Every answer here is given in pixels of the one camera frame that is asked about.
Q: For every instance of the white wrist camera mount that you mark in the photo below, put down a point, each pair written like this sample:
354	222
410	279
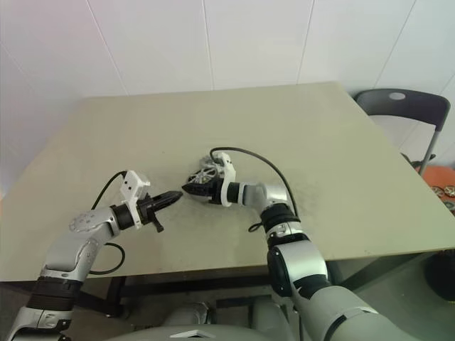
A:
227	192
133	184

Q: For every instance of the black rimmed silver spoked rotor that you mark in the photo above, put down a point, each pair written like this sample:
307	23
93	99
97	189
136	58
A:
204	175

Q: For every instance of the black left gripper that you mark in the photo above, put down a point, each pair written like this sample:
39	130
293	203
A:
149	213

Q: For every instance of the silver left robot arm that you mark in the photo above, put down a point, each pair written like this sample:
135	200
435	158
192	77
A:
89	223

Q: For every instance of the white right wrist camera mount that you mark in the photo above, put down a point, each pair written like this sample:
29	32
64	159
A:
227	192

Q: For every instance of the black chair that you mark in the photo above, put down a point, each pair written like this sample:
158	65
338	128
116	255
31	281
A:
401	106

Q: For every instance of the grey rounded shape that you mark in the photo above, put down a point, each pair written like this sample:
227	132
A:
272	316
188	314

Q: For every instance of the black table frame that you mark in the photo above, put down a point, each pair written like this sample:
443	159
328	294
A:
177	282

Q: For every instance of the orange seat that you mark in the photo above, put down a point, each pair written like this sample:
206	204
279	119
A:
435	174

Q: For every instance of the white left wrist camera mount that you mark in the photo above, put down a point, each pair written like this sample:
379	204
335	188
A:
133	184

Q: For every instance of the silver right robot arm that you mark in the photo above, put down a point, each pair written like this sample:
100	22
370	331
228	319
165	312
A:
295	263

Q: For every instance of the grey robot torso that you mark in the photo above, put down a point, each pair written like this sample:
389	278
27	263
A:
220	334

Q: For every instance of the silver motor stator copper coils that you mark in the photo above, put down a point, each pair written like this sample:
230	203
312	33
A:
202	198

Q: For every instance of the dark rounded object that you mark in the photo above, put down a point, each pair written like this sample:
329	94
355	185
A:
442	277

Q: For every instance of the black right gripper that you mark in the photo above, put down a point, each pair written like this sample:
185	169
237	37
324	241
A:
215	193

